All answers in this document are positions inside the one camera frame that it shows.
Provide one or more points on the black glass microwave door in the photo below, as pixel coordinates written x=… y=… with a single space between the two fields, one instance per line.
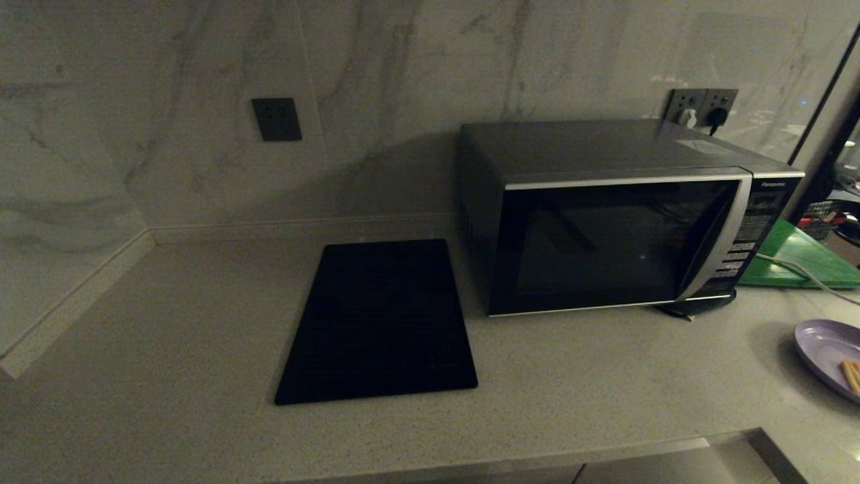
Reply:
x=591 y=249

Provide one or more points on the purple plate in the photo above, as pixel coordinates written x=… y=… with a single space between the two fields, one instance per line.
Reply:
x=820 y=346

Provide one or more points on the orange snack sticks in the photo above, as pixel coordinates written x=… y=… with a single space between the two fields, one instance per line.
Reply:
x=852 y=375

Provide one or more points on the silver black microwave oven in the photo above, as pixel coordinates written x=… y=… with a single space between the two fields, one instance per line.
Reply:
x=571 y=144

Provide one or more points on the black induction cooktop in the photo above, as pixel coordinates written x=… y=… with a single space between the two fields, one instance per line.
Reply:
x=376 y=323

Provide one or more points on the white power plug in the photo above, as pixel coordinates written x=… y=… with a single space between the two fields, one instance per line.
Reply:
x=687 y=117

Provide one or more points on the black power plug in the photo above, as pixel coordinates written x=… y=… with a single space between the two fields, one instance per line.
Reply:
x=718 y=118

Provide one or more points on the white cabinet front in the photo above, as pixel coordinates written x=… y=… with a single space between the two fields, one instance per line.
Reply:
x=672 y=470

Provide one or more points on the green cutting board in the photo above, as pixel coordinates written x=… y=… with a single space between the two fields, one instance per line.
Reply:
x=799 y=249

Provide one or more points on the dark single wall socket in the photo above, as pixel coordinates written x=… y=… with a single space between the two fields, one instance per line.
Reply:
x=277 y=119

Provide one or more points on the double wall socket with plugs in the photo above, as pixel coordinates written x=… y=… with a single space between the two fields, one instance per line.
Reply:
x=682 y=99
x=722 y=99

